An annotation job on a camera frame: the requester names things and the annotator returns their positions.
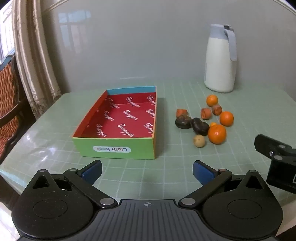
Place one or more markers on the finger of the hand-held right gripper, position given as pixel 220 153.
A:
pixel 266 143

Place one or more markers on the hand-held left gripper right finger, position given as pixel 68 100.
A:
pixel 203 170

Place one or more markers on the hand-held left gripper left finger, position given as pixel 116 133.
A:
pixel 92 170

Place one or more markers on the beige round longan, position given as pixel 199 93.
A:
pixel 199 141

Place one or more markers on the large orange mandarin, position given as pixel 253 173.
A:
pixel 217 134

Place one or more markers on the dark brown wrinkled fruit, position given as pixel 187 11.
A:
pixel 183 122
pixel 200 126

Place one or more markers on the tiny orange kumquat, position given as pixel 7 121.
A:
pixel 212 124

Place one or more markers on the red-brown fruit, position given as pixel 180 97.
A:
pixel 182 112
pixel 205 113

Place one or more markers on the carrot piece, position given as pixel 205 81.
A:
pixel 217 109

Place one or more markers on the colourful cardboard box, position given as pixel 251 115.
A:
pixel 120 115

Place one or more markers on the green checked tablecloth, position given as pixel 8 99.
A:
pixel 138 176

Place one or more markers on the white thermos jug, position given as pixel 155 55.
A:
pixel 218 64

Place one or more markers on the wooden chair orange upholstery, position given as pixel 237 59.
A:
pixel 7 92

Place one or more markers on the beige curtain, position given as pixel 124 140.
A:
pixel 30 58

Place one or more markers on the window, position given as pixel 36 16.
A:
pixel 5 34

